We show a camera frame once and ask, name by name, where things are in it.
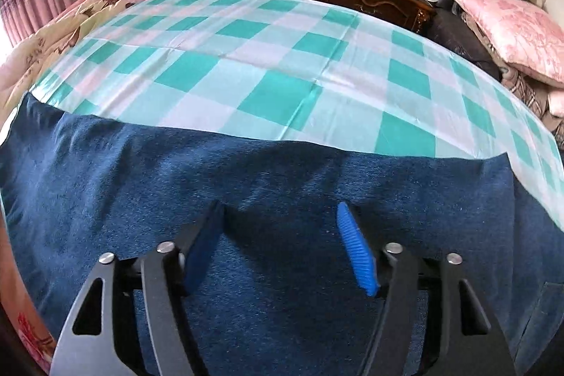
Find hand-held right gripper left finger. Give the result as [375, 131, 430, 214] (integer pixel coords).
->
[48, 200, 226, 376]

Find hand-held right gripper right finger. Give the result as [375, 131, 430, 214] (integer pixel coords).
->
[336, 202, 517, 376]

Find blue denim pants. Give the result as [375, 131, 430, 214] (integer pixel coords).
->
[0, 92, 564, 376]

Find green white checkered tablecloth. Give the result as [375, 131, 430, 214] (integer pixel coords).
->
[0, 0, 564, 236]

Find brown plaid blanket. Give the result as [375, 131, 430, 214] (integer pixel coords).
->
[498, 63, 564, 140]

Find black leather armchair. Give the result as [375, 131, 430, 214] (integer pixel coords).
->
[425, 0, 530, 82]

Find small pink floral pillow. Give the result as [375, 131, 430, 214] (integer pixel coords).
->
[546, 87, 564, 118]

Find large pink floral pillow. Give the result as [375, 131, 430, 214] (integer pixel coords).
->
[453, 0, 564, 88]

